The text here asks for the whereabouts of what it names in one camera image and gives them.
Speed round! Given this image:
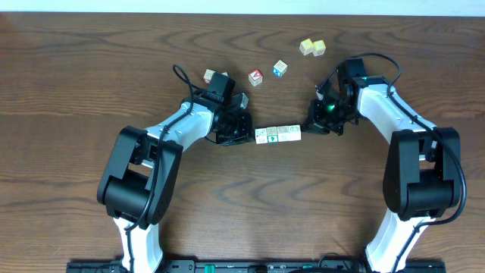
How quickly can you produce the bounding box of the white block with figure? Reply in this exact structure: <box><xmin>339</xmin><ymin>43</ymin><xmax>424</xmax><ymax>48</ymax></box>
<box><xmin>277</xmin><ymin>126</ymin><xmax>289</xmax><ymax>143</ymax></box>

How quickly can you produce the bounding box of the white block red number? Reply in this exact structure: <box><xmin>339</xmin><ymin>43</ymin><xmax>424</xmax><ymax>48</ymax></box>
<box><xmin>203</xmin><ymin>69</ymin><xmax>215</xmax><ymax>84</ymax></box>

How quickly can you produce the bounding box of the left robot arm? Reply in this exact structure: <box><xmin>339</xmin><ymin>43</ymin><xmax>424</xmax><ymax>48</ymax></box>
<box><xmin>96</xmin><ymin>65</ymin><xmax>252</xmax><ymax>272</ymax></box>

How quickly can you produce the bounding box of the blue sided picture block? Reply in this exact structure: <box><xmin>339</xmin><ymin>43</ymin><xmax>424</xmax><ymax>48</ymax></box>
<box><xmin>273</xmin><ymin>60</ymin><xmax>288</xmax><ymax>77</ymax></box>

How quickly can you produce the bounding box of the yellow block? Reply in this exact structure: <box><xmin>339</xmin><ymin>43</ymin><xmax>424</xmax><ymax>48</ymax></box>
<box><xmin>312</xmin><ymin>39</ymin><xmax>327</xmax><ymax>57</ymax></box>
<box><xmin>299</xmin><ymin>39</ymin><xmax>314</xmax><ymax>55</ymax></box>
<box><xmin>266</xmin><ymin>127</ymin><xmax>279</xmax><ymax>143</ymax></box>

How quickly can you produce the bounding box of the green sided white block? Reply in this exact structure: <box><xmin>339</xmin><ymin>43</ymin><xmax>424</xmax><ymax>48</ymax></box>
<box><xmin>288</xmin><ymin>124</ymin><xmax>302</xmax><ymax>141</ymax></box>

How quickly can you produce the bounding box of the red letter A block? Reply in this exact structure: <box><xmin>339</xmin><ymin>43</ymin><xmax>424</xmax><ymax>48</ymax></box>
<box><xmin>249</xmin><ymin>69</ymin><xmax>263</xmax><ymax>86</ymax></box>

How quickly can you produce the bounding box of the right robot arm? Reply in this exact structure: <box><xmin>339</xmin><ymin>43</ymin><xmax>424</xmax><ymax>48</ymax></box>
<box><xmin>302</xmin><ymin>55</ymin><xmax>467</xmax><ymax>272</ymax></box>

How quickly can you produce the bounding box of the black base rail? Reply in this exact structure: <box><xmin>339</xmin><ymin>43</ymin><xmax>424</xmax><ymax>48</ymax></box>
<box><xmin>66</xmin><ymin>259</ymin><xmax>447</xmax><ymax>273</ymax></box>

